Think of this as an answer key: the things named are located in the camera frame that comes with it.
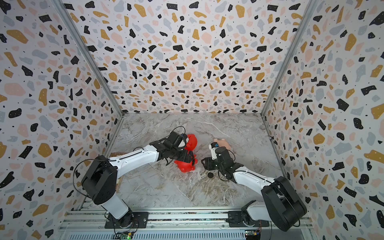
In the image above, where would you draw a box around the pink piggy bank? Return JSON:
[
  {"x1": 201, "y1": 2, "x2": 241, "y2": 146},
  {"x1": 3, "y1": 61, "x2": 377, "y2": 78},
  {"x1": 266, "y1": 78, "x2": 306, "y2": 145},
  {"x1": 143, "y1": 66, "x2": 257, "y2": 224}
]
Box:
[{"x1": 214, "y1": 139, "x2": 231, "y2": 150}]

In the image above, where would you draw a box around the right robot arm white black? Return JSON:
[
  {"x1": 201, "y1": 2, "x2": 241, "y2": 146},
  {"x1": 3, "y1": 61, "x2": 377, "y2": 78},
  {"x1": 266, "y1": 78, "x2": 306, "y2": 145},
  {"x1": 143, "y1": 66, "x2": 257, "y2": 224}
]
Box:
[{"x1": 202, "y1": 142, "x2": 308, "y2": 232}]

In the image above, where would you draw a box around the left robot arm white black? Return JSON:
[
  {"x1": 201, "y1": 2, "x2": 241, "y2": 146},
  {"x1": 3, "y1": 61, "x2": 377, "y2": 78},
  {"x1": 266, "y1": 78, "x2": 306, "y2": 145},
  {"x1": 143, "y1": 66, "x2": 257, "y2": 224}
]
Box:
[{"x1": 81, "y1": 131, "x2": 198, "y2": 227}]

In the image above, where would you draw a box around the wooden chessboard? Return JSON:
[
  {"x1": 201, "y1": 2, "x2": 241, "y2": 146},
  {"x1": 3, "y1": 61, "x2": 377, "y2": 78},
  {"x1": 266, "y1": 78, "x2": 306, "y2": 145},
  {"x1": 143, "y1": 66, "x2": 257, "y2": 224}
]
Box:
[{"x1": 110, "y1": 153, "x2": 125, "y2": 193}]

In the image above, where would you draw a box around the right circuit board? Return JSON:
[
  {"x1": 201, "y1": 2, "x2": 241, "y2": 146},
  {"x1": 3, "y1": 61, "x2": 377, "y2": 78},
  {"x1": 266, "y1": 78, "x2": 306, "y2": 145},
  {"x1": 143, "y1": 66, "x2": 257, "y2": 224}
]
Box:
[{"x1": 245, "y1": 230, "x2": 261, "y2": 240}]

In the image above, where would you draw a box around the circuit board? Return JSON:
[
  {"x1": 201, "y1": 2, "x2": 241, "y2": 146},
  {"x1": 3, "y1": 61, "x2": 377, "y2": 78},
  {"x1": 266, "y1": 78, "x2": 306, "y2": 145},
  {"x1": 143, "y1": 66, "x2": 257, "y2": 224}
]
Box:
[
  {"x1": 119, "y1": 232, "x2": 134, "y2": 240},
  {"x1": 245, "y1": 230, "x2": 261, "y2": 240}
]

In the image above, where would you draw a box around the left circuit board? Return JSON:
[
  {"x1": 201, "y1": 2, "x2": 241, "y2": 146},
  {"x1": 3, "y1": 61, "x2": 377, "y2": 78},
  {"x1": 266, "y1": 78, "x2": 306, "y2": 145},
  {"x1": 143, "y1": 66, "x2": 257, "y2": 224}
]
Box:
[{"x1": 119, "y1": 232, "x2": 134, "y2": 240}]

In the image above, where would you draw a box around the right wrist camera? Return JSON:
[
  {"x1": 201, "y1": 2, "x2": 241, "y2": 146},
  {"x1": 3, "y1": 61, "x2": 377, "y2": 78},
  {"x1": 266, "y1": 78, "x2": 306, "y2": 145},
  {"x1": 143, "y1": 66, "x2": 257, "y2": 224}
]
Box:
[{"x1": 209, "y1": 142, "x2": 219, "y2": 160}]

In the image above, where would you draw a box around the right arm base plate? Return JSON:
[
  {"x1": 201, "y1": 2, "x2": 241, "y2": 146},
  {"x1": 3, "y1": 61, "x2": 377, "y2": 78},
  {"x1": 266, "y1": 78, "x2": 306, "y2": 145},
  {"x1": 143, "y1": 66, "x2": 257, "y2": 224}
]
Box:
[{"x1": 226, "y1": 211, "x2": 270, "y2": 228}]

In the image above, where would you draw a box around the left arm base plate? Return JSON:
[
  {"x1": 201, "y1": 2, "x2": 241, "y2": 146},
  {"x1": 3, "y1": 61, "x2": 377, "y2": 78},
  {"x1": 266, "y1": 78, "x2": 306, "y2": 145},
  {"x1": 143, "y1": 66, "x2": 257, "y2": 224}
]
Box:
[{"x1": 105, "y1": 211, "x2": 149, "y2": 230}]

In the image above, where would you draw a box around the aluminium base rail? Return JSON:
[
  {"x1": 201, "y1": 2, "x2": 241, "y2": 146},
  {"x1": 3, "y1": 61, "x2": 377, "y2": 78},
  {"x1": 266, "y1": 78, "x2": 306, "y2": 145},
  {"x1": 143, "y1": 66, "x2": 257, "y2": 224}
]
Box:
[{"x1": 58, "y1": 207, "x2": 317, "y2": 240}]

